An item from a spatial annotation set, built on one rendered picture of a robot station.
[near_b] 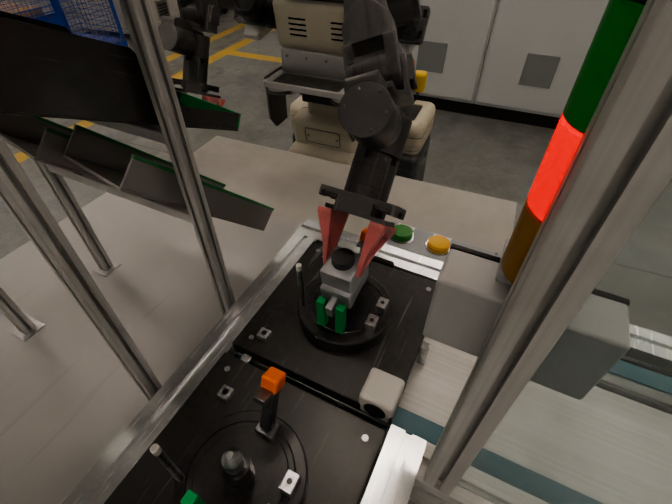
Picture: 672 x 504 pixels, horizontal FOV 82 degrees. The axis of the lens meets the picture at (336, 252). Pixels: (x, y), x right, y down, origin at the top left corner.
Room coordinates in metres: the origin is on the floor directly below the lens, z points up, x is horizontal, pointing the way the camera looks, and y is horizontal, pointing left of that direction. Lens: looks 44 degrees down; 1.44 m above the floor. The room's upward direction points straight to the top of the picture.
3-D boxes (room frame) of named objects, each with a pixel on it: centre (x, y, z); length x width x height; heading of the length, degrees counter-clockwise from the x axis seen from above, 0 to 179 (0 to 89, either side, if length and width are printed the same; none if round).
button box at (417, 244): (0.51, -0.19, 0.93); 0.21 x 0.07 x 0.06; 64
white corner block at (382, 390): (0.23, -0.06, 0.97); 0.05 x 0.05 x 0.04; 64
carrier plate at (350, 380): (0.36, -0.01, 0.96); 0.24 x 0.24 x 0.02; 64
